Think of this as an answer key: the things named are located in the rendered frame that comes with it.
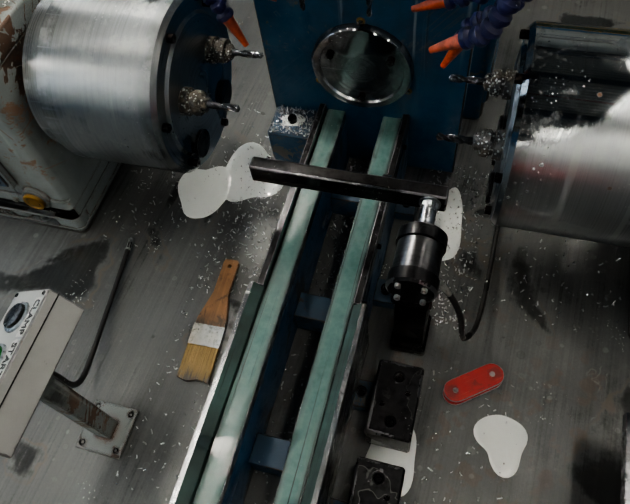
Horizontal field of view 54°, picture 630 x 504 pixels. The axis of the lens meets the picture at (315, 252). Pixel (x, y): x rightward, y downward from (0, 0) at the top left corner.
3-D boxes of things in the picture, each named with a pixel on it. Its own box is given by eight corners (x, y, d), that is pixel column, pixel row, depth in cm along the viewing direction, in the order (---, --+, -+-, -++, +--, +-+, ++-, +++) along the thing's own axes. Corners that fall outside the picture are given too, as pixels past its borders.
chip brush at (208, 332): (218, 259, 99) (217, 256, 99) (247, 263, 98) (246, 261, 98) (176, 379, 89) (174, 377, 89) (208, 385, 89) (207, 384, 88)
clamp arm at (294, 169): (448, 196, 77) (258, 165, 83) (450, 181, 75) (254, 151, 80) (444, 218, 75) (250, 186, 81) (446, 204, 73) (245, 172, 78)
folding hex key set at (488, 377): (494, 363, 86) (496, 359, 84) (506, 384, 84) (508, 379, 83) (438, 388, 85) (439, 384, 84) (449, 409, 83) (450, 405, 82)
